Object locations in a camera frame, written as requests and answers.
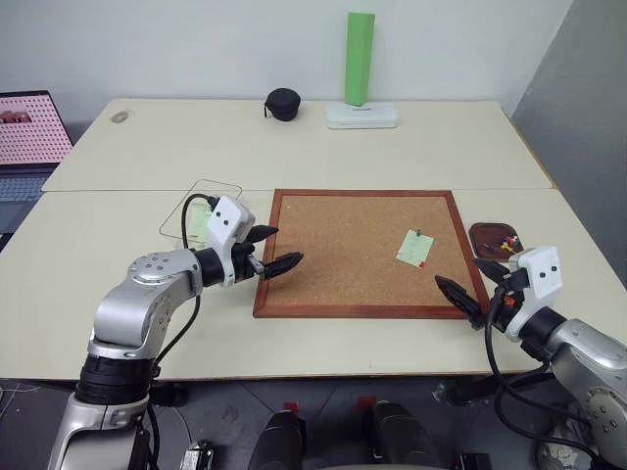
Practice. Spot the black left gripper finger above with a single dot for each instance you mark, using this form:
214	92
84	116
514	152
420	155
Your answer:
262	233
284	263

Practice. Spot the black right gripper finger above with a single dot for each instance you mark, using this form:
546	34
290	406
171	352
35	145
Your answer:
458	296
492	268

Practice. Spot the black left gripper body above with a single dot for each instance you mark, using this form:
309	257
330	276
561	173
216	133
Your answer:
241	267

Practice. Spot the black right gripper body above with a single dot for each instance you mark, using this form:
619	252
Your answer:
512	289

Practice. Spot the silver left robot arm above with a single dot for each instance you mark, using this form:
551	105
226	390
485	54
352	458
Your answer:
147	294

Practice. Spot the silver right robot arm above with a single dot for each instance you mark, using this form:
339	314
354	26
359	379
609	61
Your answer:
583	352

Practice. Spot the light green paper note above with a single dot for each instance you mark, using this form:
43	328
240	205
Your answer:
198	222
413	250

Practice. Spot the brown dish of pushpins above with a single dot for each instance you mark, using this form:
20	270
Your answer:
482	232

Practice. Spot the clear plastic tray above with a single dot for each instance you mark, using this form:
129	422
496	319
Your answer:
215	188

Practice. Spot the black table clamp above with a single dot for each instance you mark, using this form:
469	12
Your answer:
171	394
465	391

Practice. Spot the black round zipper case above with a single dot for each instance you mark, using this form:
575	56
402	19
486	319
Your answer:
283	104

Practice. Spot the dark rounded shape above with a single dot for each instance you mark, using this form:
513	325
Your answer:
399	436
276	443

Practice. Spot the white flat box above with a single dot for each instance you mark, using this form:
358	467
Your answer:
362	116

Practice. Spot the tall green box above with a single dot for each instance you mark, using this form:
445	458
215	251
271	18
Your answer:
360	59

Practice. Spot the grey keyboard deck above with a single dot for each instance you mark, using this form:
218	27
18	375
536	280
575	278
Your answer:
19	188

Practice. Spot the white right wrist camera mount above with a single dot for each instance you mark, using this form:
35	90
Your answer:
541	271

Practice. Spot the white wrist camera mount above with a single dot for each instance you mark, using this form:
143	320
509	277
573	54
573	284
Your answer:
227	218
541	271

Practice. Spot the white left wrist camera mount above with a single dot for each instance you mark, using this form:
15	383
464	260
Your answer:
227	218

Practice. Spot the cork board with wooden frame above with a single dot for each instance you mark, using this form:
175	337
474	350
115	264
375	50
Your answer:
343	245

